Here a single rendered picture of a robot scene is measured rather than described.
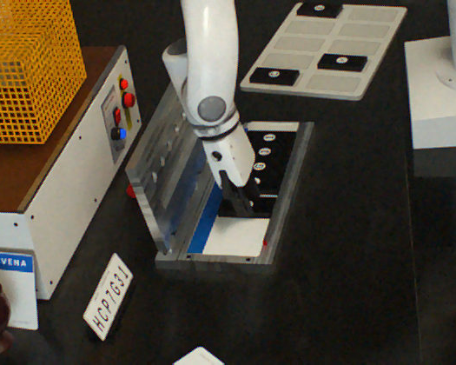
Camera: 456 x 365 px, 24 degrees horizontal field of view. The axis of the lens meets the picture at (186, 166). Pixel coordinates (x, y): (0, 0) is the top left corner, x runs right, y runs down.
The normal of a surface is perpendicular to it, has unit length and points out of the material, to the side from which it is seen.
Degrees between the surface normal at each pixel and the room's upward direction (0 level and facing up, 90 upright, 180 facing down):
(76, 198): 90
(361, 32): 0
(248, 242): 0
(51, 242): 90
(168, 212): 81
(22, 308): 69
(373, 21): 0
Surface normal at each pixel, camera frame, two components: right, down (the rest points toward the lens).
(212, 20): 0.16, -0.36
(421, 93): -0.22, -0.80
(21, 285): -0.36, 0.24
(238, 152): 0.90, -0.14
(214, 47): 0.15, -0.08
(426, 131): -0.11, 0.57
